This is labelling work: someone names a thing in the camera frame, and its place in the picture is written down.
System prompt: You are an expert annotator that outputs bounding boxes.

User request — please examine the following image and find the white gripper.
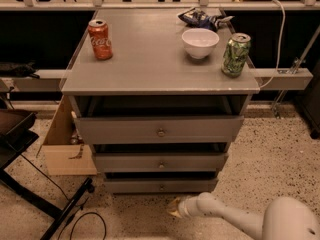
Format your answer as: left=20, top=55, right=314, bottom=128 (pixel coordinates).
left=166, top=196, right=200, bottom=218

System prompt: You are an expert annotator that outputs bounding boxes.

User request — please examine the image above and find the grey bottom drawer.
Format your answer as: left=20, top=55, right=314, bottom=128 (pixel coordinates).
left=105, top=171, right=217, bottom=193

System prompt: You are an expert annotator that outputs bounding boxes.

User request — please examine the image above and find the grey drawer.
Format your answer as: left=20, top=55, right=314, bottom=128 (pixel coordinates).
left=75, top=116, right=244, bottom=144
left=94, top=153, right=226, bottom=172
left=105, top=171, right=217, bottom=193

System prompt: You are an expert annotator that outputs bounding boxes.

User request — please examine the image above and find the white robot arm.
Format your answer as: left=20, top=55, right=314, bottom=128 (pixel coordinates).
left=167, top=192, right=320, bottom=240

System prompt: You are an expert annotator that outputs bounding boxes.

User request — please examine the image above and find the grey middle drawer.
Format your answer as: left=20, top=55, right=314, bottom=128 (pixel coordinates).
left=94, top=153, right=226, bottom=172

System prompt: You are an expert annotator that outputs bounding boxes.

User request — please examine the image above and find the grey drawer cabinet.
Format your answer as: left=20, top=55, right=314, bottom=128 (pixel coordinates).
left=60, top=7, right=261, bottom=195

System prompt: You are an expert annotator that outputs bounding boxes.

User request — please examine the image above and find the grey top drawer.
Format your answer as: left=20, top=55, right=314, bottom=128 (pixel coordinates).
left=75, top=116, right=244, bottom=144

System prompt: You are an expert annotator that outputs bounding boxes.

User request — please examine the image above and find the cardboard box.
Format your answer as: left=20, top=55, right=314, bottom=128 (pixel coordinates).
left=41, top=97, right=97, bottom=176

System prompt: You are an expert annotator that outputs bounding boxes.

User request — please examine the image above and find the green soda can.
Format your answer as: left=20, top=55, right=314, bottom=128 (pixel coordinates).
left=221, top=33, right=251, bottom=78

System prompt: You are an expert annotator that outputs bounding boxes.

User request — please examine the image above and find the white bowl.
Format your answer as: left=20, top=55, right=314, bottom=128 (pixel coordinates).
left=182, top=28, right=220, bottom=59

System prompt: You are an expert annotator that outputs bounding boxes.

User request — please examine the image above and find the orange soda can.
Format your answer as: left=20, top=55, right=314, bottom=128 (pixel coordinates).
left=88, top=19, right=113, bottom=60

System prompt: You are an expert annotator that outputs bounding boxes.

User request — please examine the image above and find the blue chip bag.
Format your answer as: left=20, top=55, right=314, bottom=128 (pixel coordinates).
left=178, top=8, right=233, bottom=32

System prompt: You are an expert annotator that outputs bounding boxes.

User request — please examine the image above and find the black cloth on ledge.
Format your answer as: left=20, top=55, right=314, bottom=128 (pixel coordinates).
left=0, top=62, right=40, bottom=79

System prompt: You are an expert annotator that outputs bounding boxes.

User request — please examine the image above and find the black floor cable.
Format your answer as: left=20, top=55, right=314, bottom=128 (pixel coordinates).
left=20, top=153, right=108, bottom=240

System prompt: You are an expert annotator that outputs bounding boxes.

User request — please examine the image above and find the black stand frame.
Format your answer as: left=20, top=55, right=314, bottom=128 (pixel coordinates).
left=0, top=108, right=96, bottom=240

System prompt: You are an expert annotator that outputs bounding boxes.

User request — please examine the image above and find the white hanging cable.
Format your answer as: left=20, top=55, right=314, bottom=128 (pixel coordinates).
left=259, top=0, right=288, bottom=90

